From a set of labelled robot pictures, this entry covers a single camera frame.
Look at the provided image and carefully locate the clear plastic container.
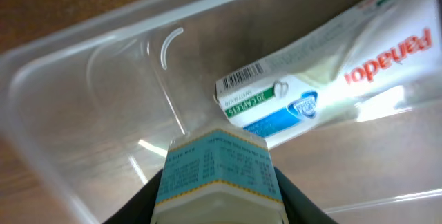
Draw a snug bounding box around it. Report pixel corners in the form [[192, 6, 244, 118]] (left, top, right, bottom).
[[1, 0, 441, 223]]

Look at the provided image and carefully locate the small gold-lid balm jar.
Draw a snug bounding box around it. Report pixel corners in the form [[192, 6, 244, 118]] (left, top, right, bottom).
[[151, 124, 289, 224]]

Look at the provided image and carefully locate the white Panadol box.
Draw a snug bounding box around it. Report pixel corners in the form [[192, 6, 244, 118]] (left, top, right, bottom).
[[215, 0, 441, 147]]

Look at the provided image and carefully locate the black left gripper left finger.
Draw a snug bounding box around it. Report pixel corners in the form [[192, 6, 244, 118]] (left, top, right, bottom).
[[104, 169, 163, 224]]

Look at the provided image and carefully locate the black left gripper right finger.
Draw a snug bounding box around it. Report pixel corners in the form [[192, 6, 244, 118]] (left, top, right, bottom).
[[274, 167, 337, 224]]

